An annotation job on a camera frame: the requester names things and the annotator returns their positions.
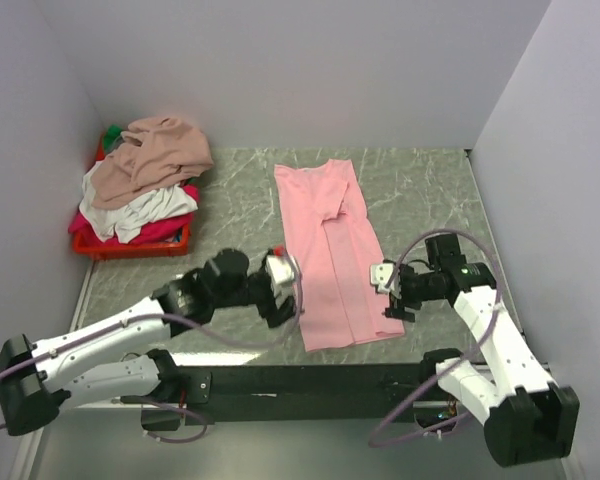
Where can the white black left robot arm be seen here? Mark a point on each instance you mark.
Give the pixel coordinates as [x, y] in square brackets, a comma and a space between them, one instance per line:
[40, 379]

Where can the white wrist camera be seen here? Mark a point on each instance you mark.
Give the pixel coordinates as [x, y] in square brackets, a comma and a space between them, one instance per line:
[381, 277]
[281, 268]

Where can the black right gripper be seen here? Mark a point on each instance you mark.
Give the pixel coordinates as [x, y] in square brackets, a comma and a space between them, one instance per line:
[399, 300]

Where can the green garment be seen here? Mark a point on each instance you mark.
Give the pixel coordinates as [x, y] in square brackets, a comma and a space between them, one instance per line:
[111, 137]

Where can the black base beam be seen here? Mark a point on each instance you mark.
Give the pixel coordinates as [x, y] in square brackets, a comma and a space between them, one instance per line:
[202, 396]

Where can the beige t shirt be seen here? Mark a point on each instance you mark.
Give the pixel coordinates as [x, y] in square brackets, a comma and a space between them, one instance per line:
[155, 153]

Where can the white t shirt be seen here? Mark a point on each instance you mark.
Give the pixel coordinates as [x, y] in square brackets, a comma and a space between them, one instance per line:
[125, 223]

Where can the red plastic basket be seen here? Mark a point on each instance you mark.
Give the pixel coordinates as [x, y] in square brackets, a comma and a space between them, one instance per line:
[176, 246]

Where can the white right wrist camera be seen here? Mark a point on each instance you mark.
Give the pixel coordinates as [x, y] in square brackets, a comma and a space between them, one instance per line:
[381, 277]

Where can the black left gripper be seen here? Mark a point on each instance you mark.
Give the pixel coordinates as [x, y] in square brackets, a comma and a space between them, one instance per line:
[276, 315]

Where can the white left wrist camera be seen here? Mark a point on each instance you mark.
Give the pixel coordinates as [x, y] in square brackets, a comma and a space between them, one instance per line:
[281, 268]

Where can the aluminium frame rail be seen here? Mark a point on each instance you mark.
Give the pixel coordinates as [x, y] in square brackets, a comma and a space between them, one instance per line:
[525, 414]

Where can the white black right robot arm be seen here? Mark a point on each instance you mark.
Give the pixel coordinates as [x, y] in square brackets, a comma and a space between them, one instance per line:
[526, 416]

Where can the pink t shirt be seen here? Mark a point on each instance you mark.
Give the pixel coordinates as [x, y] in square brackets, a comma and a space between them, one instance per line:
[326, 228]

